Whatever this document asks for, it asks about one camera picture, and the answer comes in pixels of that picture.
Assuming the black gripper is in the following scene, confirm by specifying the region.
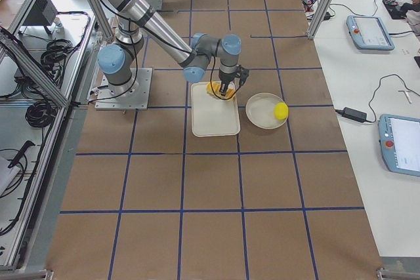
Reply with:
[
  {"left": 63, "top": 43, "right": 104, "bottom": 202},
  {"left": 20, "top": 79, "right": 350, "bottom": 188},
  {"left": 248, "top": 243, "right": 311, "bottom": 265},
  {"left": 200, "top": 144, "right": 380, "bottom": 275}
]
[{"left": 219, "top": 64, "right": 249, "bottom": 98}]

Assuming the sliced orange bread loaf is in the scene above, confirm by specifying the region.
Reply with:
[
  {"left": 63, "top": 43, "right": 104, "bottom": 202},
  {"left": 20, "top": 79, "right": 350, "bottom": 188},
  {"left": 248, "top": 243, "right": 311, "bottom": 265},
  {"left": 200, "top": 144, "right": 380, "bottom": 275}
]
[{"left": 205, "top": 81, "right": 236, "bottom": 100}]

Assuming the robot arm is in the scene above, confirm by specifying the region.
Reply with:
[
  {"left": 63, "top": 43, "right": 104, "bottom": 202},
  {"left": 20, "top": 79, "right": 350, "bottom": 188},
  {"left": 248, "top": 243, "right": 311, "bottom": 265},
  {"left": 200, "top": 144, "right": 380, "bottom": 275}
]
[{"left": 108, "top": 0, "right": 249, "bottom": 99}]

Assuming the cream round plate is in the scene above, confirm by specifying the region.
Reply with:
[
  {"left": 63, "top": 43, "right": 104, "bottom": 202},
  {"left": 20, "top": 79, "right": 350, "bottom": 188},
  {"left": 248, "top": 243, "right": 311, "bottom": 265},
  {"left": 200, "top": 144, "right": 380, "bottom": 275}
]
[{"left": 245, "top": 92, "right": 287, "bottom": 129}]

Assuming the cream rectangular tray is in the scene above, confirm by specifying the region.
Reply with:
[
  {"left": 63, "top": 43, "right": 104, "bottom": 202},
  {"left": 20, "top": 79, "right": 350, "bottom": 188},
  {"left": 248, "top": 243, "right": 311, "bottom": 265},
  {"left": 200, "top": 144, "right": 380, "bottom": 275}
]
[{"left": 191, "top": 82, "right": 240, "bottom": 137}]

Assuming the yellow lemon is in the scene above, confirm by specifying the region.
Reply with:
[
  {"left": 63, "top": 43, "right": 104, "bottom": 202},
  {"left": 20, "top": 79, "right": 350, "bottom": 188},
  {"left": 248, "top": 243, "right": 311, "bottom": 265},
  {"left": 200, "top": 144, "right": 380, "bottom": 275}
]
[{"left": 274, "top": 102, "right": 289, "bottom": 120}]

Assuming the black laptop power brick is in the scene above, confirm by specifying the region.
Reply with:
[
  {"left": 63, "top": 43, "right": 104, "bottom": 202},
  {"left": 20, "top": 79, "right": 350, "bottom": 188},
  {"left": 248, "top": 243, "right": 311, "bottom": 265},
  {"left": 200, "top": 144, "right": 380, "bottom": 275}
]
[{"left": 341, "top": 107, "right": 367, "bottom": 123}]

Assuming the teach pendant far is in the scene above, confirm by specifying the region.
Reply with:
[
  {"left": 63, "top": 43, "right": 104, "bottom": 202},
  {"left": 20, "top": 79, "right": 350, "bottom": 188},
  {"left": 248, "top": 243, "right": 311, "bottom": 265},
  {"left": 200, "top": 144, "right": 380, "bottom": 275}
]
[{"left": 346, "top": 16, "right": 394, "bottom": 51}]

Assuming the teach pendant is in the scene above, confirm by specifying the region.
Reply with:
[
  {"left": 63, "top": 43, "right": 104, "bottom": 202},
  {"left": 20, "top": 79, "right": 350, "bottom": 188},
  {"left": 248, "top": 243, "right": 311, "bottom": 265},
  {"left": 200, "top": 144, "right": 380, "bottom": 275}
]
[
  {"left": 346, "top": 16, "right": 394, "bottom": 51},
  {"left": 378, "top": 114, "right": 419, "bottom": 177}
]

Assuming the teach pendant near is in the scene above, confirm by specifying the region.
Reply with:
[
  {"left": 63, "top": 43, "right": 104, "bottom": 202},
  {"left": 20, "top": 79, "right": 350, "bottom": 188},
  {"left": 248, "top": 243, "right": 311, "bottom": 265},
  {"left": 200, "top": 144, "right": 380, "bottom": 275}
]
[{"left": 378, "top": 114, "right": 419, "bottom": 177}]

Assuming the aluminium frame post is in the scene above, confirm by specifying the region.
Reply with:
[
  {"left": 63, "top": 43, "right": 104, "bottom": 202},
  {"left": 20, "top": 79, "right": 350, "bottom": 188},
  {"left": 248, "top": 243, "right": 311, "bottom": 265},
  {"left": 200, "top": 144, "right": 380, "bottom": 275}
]
[{"left": 306, "top": 0, "right": 349, "bottom": 41}]

